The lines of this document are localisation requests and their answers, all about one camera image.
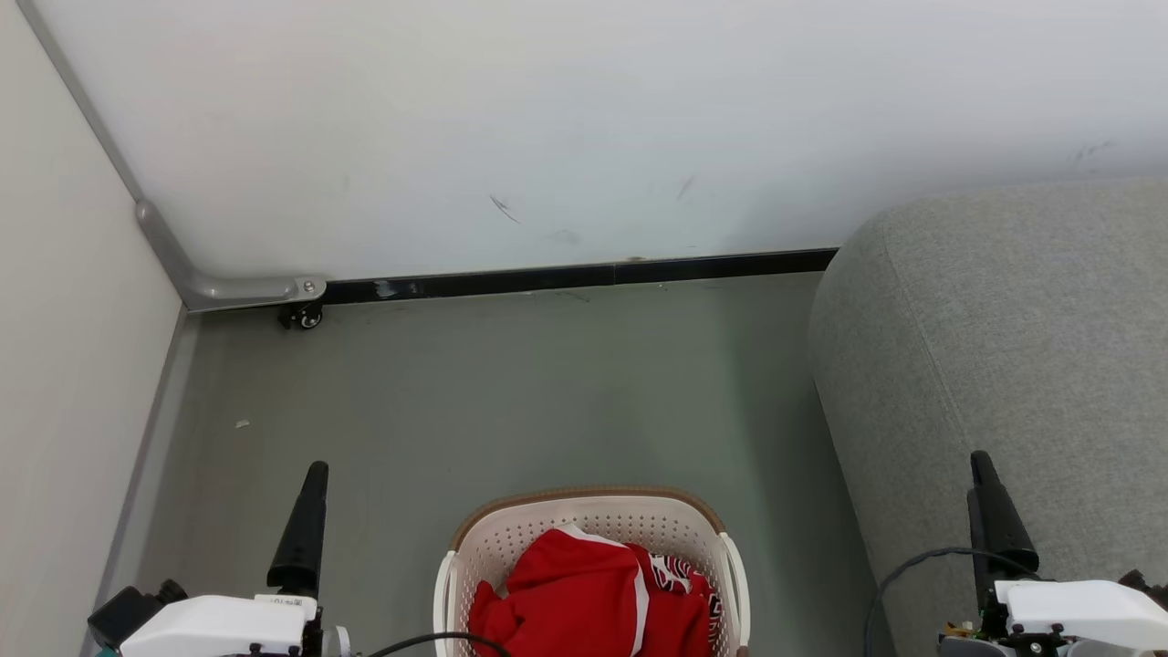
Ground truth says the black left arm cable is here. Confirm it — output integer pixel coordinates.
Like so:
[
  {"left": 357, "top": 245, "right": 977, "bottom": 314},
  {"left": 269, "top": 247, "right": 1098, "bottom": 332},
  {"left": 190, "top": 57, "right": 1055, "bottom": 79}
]
[{"left": 365, "top": 631, "right": 512, "bottom": 657}]

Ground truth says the grey metal corner bracket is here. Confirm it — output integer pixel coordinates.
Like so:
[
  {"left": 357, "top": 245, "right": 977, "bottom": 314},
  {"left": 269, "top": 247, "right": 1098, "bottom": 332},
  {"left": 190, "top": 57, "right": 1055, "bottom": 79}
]
[{"left": 135, "top": 199, "right": 327, "bottom": 313}]

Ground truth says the grey wall corner trim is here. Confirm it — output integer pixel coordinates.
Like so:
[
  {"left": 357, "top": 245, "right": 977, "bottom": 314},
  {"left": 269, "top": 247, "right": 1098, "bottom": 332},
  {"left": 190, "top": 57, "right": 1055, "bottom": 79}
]
[{"left": 16, "top": 0, "right": 147, "bottom": 206}]

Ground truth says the grey fabric sofa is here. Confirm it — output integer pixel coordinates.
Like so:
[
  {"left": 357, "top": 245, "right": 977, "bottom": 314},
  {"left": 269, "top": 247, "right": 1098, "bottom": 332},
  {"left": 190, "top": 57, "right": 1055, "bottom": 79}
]
[{"left": 808, "top": 178, "right": 1168, "bottom": 657}]

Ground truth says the cream perforated laundry basket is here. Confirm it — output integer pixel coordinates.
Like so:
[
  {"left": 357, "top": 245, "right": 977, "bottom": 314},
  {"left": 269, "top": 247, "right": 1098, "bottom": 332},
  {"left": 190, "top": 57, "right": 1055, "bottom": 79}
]
[{"left": 433, "top": 485, "right": 751, "bottom": 657}]

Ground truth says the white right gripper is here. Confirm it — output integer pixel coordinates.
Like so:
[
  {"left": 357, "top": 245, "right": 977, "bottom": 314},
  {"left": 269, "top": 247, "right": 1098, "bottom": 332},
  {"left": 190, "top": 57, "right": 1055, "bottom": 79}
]
[{"left": 966, "top": 450, "right": 1168, "bottom": 652}]

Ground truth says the black baseboard strip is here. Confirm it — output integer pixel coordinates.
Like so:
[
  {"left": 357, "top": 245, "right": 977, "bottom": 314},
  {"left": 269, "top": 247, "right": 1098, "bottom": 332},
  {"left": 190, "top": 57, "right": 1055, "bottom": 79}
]
[{"left": 324, "top": 248, "right": 839, "bottom": 305}]

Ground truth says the red and white jersey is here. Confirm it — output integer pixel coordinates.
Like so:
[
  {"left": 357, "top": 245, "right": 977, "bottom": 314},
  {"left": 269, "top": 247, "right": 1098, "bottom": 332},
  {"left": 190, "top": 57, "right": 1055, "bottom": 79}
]
[{"left": 468, "top": 525, "right": 724, "bottom": 657}]

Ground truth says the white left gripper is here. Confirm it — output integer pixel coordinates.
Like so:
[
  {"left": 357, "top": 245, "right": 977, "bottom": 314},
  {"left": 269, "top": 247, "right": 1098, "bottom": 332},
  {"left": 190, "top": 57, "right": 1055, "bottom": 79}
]
[{"left": 119, "top": 461, "right": 329, "bottom": 657}]

